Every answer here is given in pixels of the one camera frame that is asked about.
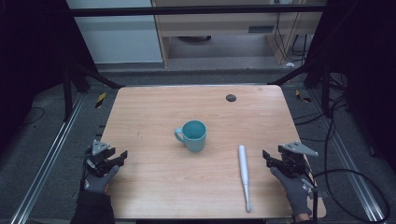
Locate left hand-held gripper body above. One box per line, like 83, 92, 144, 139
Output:
85, 140, 117, 178

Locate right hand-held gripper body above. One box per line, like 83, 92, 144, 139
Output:
277, 141, 319, 179

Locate person's left hand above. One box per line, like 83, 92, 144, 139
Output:
81, 164, 120, 194

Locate white electric toothbrush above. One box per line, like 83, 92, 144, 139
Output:
237, 144, 254, 214

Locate yellow black tape strip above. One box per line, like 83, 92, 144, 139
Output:
94, 91, 107, 109
294, 89, 312, 104

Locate black metal stand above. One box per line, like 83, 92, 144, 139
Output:
268, 57, 332, 117
61, 57, 126, 123

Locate teal mug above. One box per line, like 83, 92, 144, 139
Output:
174, 119, 207, 153

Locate white cabinet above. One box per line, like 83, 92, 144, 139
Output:
65, 0, 164, 65

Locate dark curtain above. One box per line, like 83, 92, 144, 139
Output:
0, 0, 96, 153
306, 0, 396, 174

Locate light wooden desk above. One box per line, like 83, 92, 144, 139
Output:
150, 0, 329, 67

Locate black floor cables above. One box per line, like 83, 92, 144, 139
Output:
292, 73, 351, 144

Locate aluminium floor rail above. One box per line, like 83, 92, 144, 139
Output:
9, 92, 86, 224
309, 89, 388, 224

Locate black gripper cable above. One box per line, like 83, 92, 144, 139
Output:
311, 168, 391, 224

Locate thin black floor cable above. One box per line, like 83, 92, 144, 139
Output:
19, 106, 46, 127

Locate black hanging desk cables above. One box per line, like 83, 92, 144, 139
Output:
273, 0, 310, 63

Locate black horizontal frame bar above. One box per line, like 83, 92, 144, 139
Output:
65, 4, 327, 18

